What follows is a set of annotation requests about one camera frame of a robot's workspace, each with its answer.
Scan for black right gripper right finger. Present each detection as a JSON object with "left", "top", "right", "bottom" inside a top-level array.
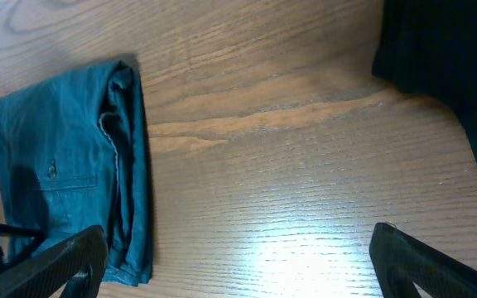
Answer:
[{"left": 369, "top": 223, "right": 477, "bottom": 298}]

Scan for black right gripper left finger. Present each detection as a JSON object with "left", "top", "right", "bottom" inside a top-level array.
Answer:
[{"left": 0, "top": 226, "right": 108, "bottom": 298}]

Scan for dark blue shorts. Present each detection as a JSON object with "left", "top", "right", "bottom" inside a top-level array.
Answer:
[{"left": 0, "top": 60, "right": 152, "bottom": 286}]

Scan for black garment pile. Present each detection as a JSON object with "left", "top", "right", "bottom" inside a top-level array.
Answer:
[{"left": 372, "top": 0, "right": 477, "bottom": 163}]

